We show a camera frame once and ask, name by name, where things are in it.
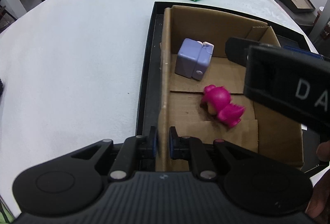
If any brown cardboard box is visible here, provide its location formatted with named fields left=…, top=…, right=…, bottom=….
left=155, top=5, right=305, bottom=172

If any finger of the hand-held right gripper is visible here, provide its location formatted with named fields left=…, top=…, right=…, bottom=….
left=225, top=37, right=259, bottom=65
left=282, top=45, right=319, bottom=55

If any pink figure toy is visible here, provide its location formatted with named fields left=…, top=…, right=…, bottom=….
left=201, top=84, right=246, bottom=130

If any green striped cloth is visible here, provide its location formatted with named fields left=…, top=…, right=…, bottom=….
left=0, top=201, right=13, bottom=224

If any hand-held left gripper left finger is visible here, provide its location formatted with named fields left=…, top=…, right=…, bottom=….
left=70, top=126, right=158, bottom=181

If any black shallow tray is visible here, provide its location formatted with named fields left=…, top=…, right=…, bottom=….
left=135, top=1, right=330, bottom=180

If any white-legged black-top desk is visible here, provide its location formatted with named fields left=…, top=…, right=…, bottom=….
left=309, top=5, right=330, bottom=44

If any person's right hand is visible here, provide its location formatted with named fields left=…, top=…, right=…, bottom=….
left=305, top=140, right=330, bottom=221

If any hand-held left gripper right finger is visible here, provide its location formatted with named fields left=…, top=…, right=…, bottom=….
left=169, top=126, right=258, bottom=180

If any purple block toy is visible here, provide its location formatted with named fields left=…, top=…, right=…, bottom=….
left=174, top=38, right=215, bottom=81

